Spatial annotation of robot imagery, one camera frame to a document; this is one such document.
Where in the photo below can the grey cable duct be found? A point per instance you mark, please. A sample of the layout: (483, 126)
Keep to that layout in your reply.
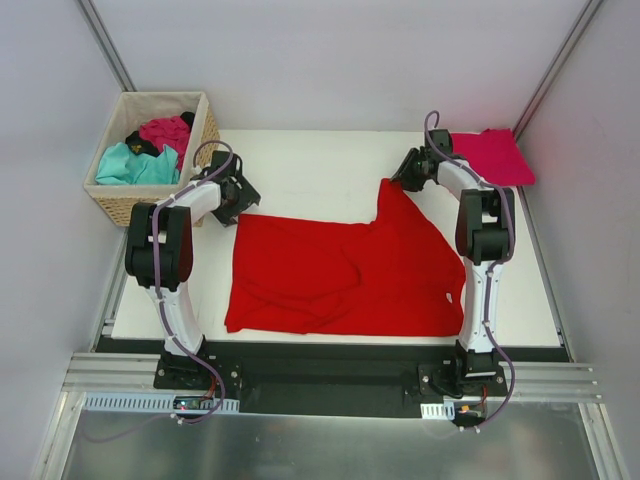
(158, 403)
(437, 411)

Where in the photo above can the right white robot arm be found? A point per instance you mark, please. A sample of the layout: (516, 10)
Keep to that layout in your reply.
(484, 239)

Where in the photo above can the woven wicker basket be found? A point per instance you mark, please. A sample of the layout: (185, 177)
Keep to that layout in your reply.
(134, 110)

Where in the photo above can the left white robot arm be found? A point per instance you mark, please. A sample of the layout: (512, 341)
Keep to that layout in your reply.
(159, 251)

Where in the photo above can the left grey cable duct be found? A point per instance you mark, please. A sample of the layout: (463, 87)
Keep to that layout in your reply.
(158, 403)

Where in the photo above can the magenta t shirt in basket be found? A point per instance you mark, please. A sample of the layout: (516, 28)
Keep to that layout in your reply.
(173, 132)

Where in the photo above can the black t shirt in basket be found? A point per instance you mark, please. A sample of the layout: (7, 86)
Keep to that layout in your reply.
(139, 146)

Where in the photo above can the red t shirt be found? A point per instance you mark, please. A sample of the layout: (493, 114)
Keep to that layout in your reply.
(394, 276)

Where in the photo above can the folded magenta t shirt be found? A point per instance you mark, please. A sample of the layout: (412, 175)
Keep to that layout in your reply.
(494, 154)

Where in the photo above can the right grey cable duct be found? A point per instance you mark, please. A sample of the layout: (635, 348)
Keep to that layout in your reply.
(437, 411)

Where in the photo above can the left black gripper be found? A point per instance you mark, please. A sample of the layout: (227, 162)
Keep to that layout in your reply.
(239, 201)

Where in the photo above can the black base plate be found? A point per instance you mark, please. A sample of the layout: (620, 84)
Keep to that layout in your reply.
(379, 381)

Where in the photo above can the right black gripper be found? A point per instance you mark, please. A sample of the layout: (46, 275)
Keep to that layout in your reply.
(407, 174)

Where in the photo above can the teal t shirt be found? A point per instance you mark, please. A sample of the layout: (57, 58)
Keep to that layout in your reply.
(119, 166)

